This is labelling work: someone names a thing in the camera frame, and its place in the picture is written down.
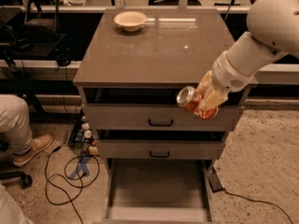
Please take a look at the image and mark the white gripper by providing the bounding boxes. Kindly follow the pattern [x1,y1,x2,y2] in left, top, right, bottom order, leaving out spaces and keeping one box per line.
[196,51,253,111]

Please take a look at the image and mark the crushed red coke can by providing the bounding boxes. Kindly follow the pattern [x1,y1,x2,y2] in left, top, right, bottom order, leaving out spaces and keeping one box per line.
[177,86,218,119]

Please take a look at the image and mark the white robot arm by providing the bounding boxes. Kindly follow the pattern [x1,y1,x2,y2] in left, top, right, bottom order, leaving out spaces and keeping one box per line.
[198,0,299,111]

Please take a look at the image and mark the grey middle drawer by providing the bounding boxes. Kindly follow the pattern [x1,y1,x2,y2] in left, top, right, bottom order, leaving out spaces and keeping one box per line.
[97,140,225,160]

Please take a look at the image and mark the grey drawer cabinet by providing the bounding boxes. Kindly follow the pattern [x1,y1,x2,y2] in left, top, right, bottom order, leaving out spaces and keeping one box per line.
[72,7,259,170]

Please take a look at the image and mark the grey top drawer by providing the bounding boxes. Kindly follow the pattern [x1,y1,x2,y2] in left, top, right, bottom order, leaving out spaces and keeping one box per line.
[82,104,243,132]

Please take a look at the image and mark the grey open bottom drawer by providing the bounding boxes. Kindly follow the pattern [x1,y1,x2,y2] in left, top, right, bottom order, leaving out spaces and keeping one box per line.
[93,159,216,224]

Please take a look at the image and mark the white bowl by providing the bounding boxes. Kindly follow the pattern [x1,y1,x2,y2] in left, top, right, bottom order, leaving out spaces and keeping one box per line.
[114,11,147,32]

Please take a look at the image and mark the tray of small bottles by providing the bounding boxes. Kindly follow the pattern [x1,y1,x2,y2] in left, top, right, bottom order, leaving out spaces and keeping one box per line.
[68,111,98,156]

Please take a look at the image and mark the black headphones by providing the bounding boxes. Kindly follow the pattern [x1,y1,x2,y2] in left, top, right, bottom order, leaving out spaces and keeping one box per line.
[54,48,72,67]

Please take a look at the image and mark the tan shoe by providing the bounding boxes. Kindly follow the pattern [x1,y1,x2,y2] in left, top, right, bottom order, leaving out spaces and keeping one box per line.
[13,133,53,167]

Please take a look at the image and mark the black bag on shelf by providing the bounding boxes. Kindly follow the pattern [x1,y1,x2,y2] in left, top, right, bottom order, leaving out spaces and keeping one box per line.
[22,0,59,42]

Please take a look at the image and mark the person's leg beige trousers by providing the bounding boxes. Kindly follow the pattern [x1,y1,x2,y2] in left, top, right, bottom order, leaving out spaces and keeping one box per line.
[0,94,32,156]

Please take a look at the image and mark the black office chair base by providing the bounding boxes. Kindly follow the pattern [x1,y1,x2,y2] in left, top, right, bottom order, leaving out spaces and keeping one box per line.
[0,140,33,189]

